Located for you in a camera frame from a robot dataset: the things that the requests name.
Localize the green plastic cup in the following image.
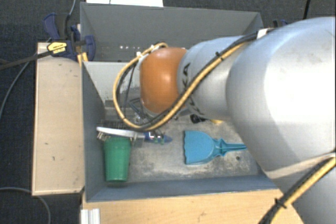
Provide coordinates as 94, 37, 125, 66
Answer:
102, 136, 132, 183

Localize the blue plastic scoop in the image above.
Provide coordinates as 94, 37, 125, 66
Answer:
183, 130, 248, 166

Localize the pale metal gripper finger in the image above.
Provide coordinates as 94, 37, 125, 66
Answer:
100, 119, 131, 130
96, 126, 145, 141

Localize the pale wood flat board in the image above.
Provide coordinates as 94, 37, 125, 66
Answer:
31, 42, 86, 196

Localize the grey metal bin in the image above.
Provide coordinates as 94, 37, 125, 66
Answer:
79, 2, 279, 203

